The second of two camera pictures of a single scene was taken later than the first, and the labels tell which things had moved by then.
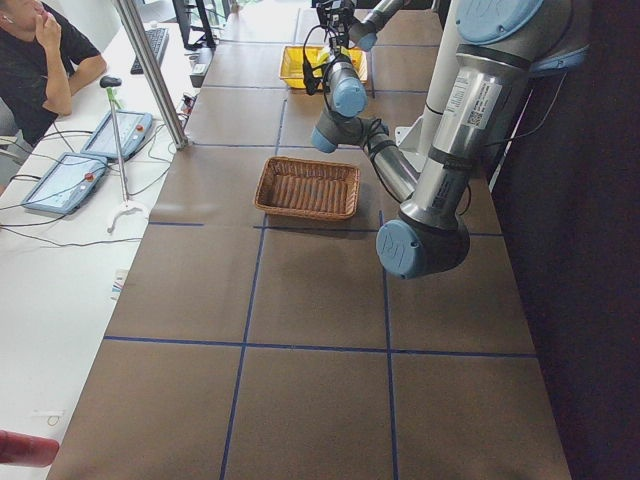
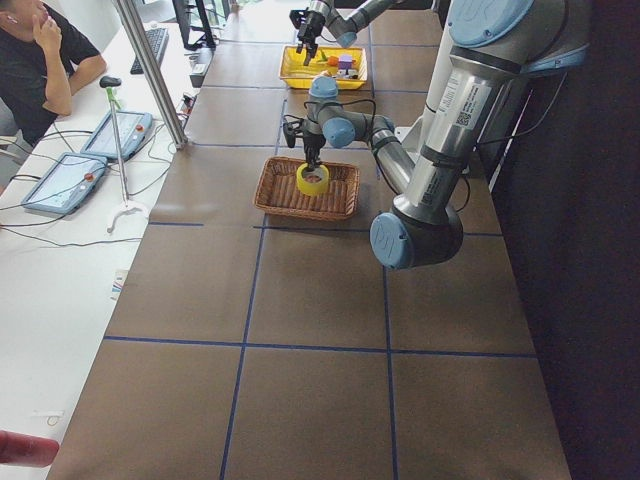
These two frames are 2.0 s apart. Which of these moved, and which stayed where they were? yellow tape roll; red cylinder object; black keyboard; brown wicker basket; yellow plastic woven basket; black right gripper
Moved: black right gripper; yellow tape roll
Stayed: black keyboard; yellow plastic woven basket; brown wicker basket; red cylinder object
